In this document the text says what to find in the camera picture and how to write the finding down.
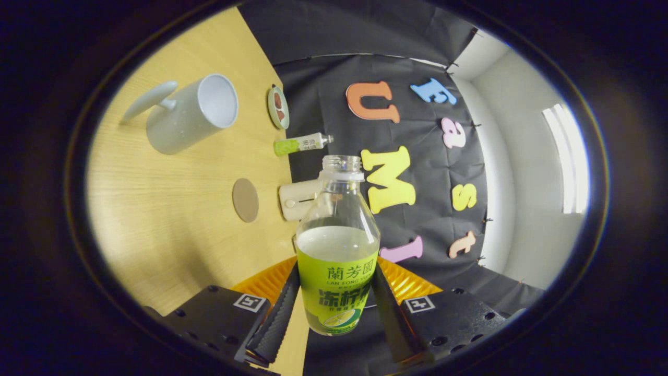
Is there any white toaster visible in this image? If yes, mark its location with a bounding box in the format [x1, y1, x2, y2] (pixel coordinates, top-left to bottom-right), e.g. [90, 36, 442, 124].
[279, 179, 323, 221]

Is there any small white green drink bottle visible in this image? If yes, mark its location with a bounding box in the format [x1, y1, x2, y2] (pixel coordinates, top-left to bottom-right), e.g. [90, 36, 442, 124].
[273, 133, 335, 157]

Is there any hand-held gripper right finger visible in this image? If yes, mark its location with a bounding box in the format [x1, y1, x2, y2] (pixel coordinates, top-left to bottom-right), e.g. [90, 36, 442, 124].
[372, 257, 528, 366]

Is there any pale green plate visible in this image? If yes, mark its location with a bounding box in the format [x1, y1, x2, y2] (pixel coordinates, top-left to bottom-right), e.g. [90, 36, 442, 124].
[267, 85, 290, 130]

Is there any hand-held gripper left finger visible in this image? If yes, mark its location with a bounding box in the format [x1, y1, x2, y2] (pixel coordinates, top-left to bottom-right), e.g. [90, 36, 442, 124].
[144, 256, 302, 366]

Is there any green label juice bottle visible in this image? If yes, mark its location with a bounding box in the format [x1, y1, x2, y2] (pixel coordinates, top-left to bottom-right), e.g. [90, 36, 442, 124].
[295, 155, 380, 336]

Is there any wooden table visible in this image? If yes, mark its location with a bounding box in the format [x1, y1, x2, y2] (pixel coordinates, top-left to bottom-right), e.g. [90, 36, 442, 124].
[86, 6, 309, 375]

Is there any round brown coaster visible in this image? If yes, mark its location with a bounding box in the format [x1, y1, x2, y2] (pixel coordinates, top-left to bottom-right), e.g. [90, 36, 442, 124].
[232, 178, 259, 223]

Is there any white cup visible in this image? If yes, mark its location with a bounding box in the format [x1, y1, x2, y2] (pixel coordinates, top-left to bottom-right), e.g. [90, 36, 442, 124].
[121, 74, 239, 155]

